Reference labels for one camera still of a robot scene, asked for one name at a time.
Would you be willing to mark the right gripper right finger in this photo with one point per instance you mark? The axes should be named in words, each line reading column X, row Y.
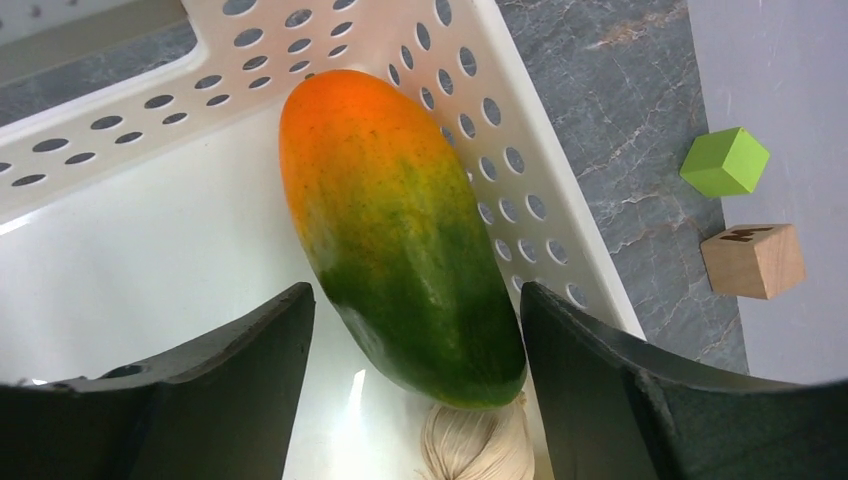
column 614, row 406

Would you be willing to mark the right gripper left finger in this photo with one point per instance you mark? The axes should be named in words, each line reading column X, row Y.
column 220, row 406

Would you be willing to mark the beige garlic bulb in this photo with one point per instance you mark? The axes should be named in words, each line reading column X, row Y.
column 478, row 445

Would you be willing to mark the orange green mango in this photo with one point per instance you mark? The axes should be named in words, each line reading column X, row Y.
column 389, row 223

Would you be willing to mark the brown wooden cube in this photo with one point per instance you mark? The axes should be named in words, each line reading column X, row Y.
column 758, row 261

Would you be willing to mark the white perforated plastic basket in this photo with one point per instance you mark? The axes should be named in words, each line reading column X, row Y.
column 144, row 215

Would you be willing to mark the green cube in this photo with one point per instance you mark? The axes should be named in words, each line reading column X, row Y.
column 725, row 163

